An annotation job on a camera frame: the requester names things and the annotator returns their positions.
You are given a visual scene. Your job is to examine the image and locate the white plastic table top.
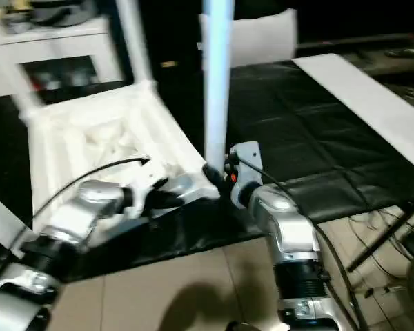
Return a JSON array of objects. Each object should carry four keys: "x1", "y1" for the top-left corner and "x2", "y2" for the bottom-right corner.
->
[{"x1": 21, "y1": 81, "x2": 223, "y2": 230}]

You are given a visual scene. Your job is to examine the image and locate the black table mat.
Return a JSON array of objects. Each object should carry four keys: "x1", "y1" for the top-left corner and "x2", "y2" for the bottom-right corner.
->
[{"x1": 0, "y1": 59, "x2": 414, "y2": 280}]

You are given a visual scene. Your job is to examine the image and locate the grey cushion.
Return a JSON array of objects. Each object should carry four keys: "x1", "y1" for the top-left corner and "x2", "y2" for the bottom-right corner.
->
[{"x1": 197, "y1": 8, "x2": 299, "y2": 70}]

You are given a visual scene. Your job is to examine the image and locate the white flat board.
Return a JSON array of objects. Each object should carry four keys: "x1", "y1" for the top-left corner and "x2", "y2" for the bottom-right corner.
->
[{"x1": 291, "y1": 54, "x2": 414, "y2": 177}]

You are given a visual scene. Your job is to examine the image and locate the white glass-door cabinet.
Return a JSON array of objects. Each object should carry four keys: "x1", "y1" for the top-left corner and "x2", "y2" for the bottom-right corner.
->
[{"x1": 0, "y1": 0, "x2": 126, "y2": 99}]

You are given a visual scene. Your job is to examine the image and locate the dark items on cabinet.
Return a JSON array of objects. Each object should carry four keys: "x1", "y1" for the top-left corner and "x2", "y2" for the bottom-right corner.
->
[{"x1": 0, "y1": 0, "x2": 99, "y2": 28}]

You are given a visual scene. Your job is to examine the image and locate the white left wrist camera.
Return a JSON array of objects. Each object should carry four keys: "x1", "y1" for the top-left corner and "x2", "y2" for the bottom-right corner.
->
[{"x1": 130, "y1": 164, "x2": 175, "y2": 209}]

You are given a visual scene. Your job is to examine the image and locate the black metal frame leg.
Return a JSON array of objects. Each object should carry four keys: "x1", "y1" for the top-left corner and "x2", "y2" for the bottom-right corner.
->
[{"x1": 348, "y1": 200, "x2": 414, "y2": 274}]

